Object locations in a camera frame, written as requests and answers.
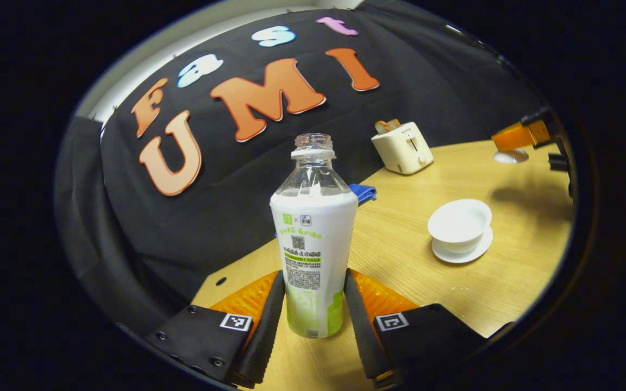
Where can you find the white saucer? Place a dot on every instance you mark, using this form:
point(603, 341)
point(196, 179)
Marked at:
point(468, 255)

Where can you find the white label water bottle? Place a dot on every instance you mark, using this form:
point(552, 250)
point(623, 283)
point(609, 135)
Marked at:
point(313, 244)

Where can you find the toast slice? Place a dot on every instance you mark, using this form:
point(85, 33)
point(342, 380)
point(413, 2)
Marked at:
point(395, 124)
point(383, 127)

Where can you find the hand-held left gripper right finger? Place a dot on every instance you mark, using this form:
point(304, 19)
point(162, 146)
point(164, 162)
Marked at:
point(359, 326)

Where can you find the blue folded towel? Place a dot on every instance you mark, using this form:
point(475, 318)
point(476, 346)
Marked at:
point(363, 193)

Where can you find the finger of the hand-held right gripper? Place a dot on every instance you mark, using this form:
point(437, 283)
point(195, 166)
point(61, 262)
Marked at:
point(514, 137)

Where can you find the cream toaster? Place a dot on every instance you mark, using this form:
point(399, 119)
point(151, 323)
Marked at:
point(402, 149)

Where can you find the white teacup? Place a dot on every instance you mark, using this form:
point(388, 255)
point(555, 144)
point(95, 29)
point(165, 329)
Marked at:
point(459, 222)

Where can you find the white teacup lid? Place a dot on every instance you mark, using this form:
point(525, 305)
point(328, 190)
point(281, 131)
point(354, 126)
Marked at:
point(511, 157)

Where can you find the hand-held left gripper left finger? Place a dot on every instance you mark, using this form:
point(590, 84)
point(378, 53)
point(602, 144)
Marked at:
point(269, 326)

